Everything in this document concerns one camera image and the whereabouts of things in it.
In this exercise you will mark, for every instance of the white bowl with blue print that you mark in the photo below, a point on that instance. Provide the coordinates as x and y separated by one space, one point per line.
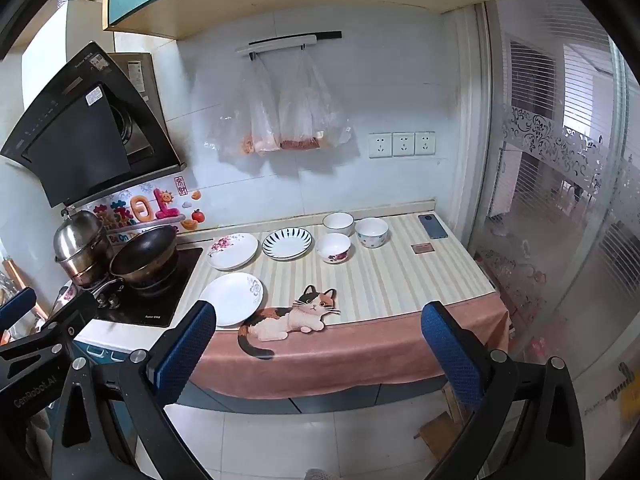
372 232

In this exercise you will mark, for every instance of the wooden rolling pin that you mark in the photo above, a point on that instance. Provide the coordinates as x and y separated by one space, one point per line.
27 287

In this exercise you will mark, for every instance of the dark wok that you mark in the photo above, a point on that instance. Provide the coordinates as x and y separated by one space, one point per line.
145 255

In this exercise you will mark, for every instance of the striped mat with cat print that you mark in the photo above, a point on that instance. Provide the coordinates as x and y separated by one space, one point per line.
390 285

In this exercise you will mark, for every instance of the white wall hook rail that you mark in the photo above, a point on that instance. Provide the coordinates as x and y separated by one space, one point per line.
285 42

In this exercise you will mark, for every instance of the stainless steel pot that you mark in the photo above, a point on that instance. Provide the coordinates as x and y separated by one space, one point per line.
80 240

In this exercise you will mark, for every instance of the frosted glass door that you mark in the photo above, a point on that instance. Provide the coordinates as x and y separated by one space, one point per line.
560 185

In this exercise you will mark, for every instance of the clear plastic bag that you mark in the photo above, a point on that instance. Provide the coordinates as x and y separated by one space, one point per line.
310 110
250 115

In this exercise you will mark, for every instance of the white wall socket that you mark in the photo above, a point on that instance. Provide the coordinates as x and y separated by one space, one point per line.
425 143
403 144
380 145

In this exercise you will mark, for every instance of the white plate with black stripes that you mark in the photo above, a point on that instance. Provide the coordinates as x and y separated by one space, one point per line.
288 244

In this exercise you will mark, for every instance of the cardboard box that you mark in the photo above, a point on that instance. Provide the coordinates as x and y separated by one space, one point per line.
445 430

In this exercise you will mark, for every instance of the white plate with pink flowers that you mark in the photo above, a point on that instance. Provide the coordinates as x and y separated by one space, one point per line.
232 252

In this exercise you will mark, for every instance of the dark smartphone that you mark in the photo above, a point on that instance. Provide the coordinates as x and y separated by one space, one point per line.
433 226

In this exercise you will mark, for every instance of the white plate with grey flower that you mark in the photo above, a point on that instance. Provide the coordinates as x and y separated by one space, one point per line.
230 300

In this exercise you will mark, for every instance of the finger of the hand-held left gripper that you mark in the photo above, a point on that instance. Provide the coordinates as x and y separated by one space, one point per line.
17 306
70 317

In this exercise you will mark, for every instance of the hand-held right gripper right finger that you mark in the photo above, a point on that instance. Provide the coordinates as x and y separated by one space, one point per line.
450 355

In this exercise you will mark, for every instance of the black range hood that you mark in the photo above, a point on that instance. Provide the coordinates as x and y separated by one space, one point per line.
75 135

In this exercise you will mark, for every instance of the black induction cooktop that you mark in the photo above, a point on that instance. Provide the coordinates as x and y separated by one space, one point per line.
150 305

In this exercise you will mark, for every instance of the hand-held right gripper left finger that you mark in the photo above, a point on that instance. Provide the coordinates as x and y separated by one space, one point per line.
182 352

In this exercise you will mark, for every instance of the small brown card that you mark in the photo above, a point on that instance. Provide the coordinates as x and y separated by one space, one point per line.
421 248

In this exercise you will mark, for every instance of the colourful wall sticker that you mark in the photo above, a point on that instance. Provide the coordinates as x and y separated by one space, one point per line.
145 207

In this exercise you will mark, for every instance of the white bowl with red flowers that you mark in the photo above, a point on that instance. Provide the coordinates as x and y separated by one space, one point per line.
334 249

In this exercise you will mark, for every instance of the white bowl with dark rim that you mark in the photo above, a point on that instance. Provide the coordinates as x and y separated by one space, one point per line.
338 222

